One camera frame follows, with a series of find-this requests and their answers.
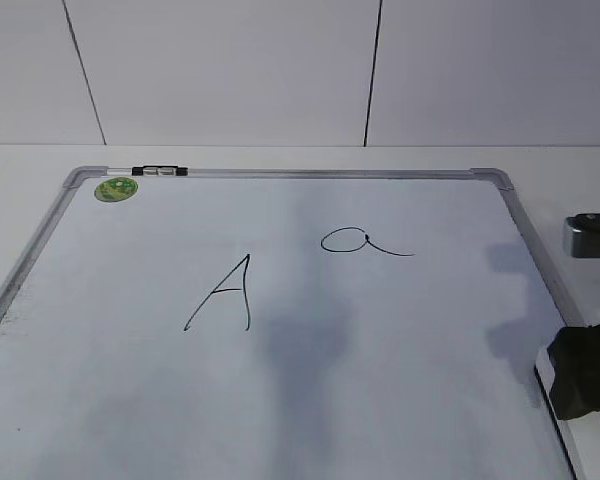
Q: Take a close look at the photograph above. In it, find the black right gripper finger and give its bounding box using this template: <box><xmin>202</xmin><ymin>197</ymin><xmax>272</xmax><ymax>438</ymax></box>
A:
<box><xmin>547</xmin><ymin>324</ymin><xmax>600</xmax><ymax>408</ymax></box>

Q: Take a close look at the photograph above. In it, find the round green magnet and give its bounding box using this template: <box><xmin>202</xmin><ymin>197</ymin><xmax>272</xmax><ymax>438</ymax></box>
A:
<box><xmin>94</xmin><ymin>177</ymin><xmax>138</xmax><ymax>203</ymax></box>

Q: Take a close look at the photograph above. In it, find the white whiteboard eraser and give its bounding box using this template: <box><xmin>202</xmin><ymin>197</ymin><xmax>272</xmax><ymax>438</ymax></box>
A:
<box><xmin>535</xmin><ymin>348</ymin><xmax>600</xmax><ymax>479</ymax></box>

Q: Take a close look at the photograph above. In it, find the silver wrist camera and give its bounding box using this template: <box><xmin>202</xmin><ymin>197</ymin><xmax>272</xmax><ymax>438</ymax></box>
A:
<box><xmin>563</xmin><ymin>213</ymin><xmax>600</xmax><ymax>258</ymax></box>

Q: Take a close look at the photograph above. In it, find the white magnetic whiteboard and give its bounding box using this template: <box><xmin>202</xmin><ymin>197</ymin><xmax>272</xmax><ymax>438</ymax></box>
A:
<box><xmin>0</xmin><ymin>167</ymin><xmax>578</xmax><ymax>479</ymax></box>

